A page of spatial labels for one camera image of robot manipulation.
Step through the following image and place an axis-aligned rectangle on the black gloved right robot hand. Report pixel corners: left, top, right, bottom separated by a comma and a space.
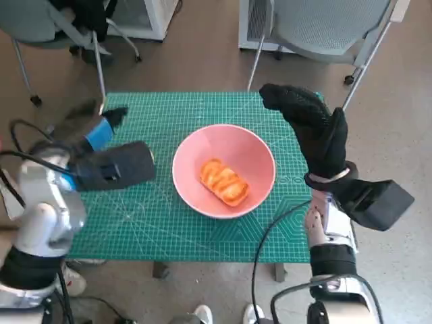
259, 83, 349, 178

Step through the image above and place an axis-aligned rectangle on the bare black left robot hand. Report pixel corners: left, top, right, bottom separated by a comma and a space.
62, 97, 130, 155

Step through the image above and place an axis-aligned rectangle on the long orange toy bread loaf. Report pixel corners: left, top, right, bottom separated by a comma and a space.
198, 157, 250, 206

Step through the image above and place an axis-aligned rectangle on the pink bowl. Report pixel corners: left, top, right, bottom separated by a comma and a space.
172, 124, 277, 219

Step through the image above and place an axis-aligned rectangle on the green cutting mat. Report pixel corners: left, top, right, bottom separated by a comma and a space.
65, 90, 313, 263

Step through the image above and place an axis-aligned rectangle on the grey mesh office chair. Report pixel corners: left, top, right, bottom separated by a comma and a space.
248, 0, 411, 112

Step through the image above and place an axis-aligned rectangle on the black garment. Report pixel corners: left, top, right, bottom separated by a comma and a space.
69, 0, 115, 43

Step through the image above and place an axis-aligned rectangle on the white mesh cabinet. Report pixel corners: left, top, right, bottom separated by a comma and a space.
104, 0, 180, 41
238, 0, 304, 52

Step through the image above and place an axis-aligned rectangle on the grey-blue office chair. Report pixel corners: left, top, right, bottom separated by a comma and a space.
0, 0, 142, 114

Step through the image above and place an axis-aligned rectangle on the white shoe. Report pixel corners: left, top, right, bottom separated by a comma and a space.
243, 303, 266, 324
194, 304, 213, 324

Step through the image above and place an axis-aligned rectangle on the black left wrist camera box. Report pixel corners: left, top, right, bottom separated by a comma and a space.
69, 140, 157, 192

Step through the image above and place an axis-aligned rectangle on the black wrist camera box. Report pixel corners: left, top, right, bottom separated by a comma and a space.
337, 178, 415, 232
69, 140, 157, 192

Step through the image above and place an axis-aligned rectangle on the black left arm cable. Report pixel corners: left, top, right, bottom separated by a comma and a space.
0, 119, 75, 209

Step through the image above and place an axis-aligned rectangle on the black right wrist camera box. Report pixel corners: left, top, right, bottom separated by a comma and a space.
337, 178, 415, 232

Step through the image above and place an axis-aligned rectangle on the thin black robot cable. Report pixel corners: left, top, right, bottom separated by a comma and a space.
251, 198, 311, 324

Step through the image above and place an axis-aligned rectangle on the black floor cable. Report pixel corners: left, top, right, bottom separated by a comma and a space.
72, 296, 136, 324

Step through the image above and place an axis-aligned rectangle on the looped black robot cable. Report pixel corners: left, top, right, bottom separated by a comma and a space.
271, 275, 385, 324

